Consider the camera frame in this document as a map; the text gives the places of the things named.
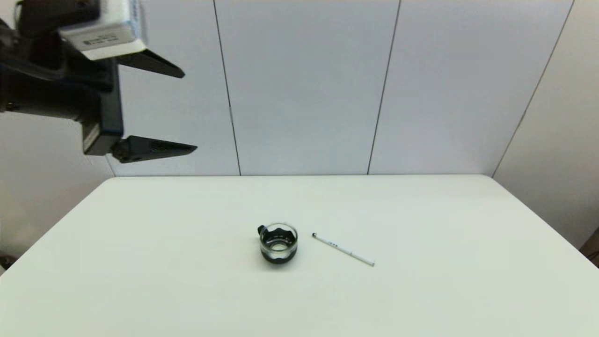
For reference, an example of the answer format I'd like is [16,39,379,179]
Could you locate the white pen with silver clip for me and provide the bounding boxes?
[312,232,376,268]

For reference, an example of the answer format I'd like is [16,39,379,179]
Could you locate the brown furniture piece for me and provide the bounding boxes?
[579,228,599,269]

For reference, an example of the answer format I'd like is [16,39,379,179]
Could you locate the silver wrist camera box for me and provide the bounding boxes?
[58,0,148,62]

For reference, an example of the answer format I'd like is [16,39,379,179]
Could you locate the glass cup with black sleeve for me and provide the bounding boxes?
[256,223,299,266]

